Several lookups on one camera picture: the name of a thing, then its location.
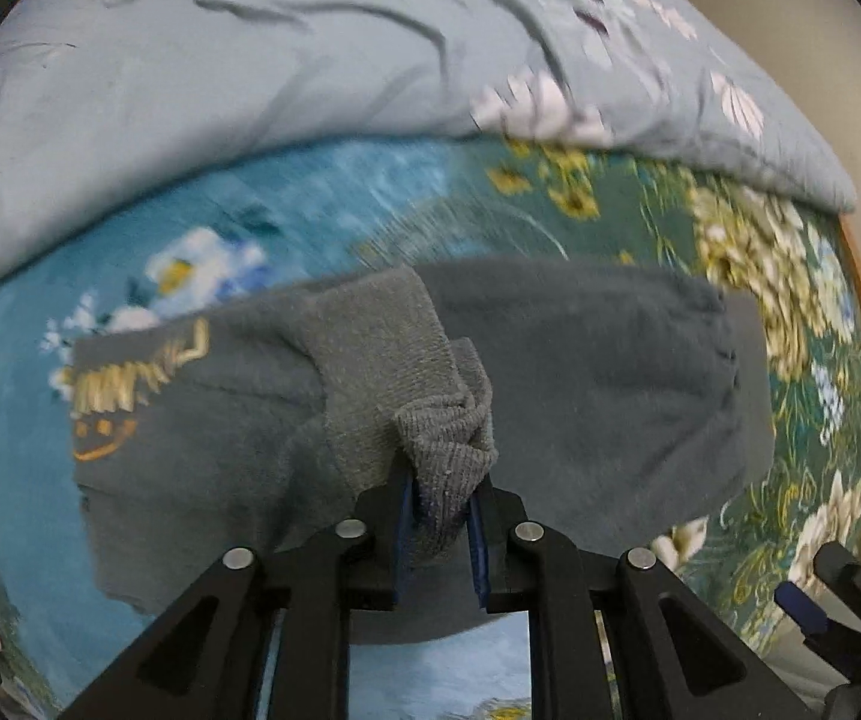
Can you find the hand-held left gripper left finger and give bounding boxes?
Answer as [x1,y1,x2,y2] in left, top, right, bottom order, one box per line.
[59,476,416,720]

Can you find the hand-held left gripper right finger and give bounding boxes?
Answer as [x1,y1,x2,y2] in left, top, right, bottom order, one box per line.
[467,484,814,720]

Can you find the grey sweater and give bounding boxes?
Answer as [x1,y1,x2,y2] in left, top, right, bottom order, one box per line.
[70,255,776,646]

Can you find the teal floral bed sheet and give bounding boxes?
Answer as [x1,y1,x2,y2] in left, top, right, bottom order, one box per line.
[0,136,861,720]

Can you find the light blue floral duvet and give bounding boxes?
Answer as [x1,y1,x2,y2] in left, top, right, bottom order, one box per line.
[0,0,859,308]

